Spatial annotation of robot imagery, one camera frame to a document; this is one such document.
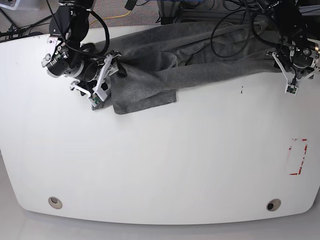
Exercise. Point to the left table cable grommet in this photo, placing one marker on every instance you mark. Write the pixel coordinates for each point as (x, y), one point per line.
(55, 203)

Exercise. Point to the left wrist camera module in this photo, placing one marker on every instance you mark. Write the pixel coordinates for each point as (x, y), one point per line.
(291, 89)

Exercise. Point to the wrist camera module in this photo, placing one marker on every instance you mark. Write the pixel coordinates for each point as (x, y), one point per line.
(291, 89)
(96, 98)

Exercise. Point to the right table cable grommet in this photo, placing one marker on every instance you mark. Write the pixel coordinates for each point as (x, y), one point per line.
(273, 205)

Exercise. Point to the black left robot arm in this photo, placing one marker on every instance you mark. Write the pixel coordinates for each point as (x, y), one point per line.
(288, 20)

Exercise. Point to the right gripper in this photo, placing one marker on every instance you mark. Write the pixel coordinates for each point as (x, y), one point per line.
(89, 72)

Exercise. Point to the grey T-shirt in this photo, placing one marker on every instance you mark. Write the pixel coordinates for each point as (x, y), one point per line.
(163, 59)

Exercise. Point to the black tripod stand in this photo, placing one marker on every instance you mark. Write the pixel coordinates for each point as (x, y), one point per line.
(15, 32)

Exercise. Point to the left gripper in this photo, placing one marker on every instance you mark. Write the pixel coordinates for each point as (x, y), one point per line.
(298, 63)

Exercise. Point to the aluminium frame post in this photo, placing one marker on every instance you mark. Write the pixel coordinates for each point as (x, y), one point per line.
(170, 11)

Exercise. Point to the red tape rectangle marking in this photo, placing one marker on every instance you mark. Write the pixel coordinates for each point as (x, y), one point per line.
(296, 156)

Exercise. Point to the table cable grommet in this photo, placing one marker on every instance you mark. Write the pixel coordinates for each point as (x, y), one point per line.
(55, 203)
(273, 205)

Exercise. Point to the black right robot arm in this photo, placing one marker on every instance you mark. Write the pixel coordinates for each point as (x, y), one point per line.
(70, 23)

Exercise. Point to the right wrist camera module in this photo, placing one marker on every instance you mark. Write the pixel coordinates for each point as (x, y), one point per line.
(96, 98)

